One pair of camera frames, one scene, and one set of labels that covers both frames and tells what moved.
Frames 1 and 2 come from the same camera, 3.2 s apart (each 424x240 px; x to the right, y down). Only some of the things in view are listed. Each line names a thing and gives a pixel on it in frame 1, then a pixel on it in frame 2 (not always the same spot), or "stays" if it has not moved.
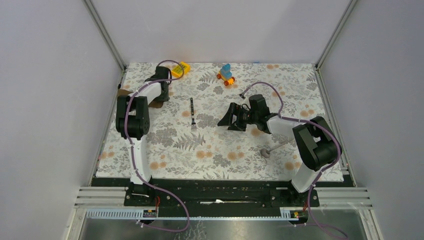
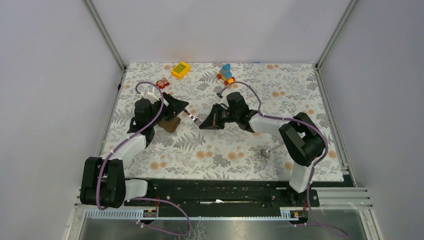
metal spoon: [266, 153] stays
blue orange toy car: [225, 75] stays
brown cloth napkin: [156, 104] to [171, 125]
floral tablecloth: [185, 141] stays
